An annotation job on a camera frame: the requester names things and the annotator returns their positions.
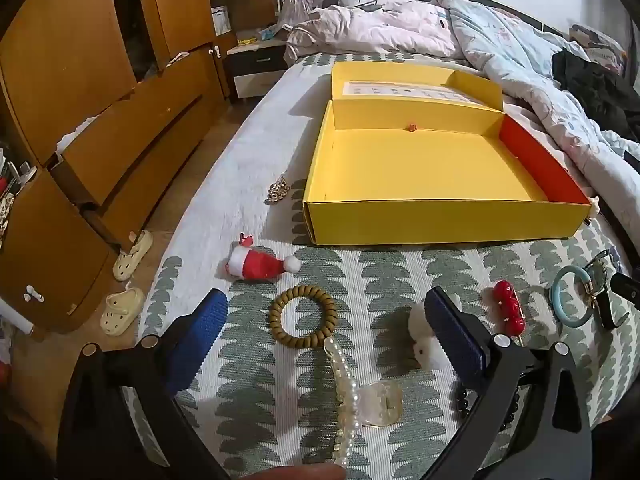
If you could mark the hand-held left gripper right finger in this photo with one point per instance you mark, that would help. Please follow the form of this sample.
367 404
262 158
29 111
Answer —
457 340

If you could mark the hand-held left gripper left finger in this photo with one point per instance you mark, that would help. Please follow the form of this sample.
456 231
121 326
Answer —
200 340

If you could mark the white fluffy rabbit hair clip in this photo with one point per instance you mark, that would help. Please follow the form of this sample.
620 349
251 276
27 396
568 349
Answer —
419 327

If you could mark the red berry hair clip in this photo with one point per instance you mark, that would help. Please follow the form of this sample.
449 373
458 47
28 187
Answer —
505 292

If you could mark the santa hat hair clip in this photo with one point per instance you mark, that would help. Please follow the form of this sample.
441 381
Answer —
255 265

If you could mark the pearl claw hair clip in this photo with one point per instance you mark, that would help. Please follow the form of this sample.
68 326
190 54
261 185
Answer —
342 375

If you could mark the yellow cardboard box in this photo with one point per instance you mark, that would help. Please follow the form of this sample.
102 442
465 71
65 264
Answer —
425 170

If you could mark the person's left hand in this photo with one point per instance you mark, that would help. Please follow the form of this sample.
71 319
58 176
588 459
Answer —
300 474

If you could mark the cream slipper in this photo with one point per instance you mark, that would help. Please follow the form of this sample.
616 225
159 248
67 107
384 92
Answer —
120 310
131 255

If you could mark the leaf print bed sheet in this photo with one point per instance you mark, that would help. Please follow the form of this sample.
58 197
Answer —
390 270

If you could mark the wooden drawer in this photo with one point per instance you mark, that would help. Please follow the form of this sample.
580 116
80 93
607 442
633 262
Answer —
150 192
125 150

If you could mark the gold rhinestone hair clip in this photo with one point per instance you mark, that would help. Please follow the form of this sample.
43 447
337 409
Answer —
277 192

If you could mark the peach plush hair clip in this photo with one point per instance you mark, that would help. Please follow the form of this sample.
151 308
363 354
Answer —
593 206

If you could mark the nightstand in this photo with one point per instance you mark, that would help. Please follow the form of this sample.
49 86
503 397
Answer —
255 67

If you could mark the black clothing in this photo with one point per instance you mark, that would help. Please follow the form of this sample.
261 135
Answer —
595 80

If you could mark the light blue printed quilt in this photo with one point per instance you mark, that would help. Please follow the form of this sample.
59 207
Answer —
510 50

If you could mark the pink quilt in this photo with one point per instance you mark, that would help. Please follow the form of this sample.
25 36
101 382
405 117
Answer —
380 30

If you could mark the wooden wardrobe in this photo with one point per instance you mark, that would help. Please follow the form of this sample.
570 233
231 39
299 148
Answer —
75 45

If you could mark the white paper bag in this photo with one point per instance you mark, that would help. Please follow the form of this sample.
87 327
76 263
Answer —
220 19

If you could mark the patterned pillow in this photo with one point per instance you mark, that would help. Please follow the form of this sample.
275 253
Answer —
600 42

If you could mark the clear plastic bag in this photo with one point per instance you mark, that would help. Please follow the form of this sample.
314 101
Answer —
300 0

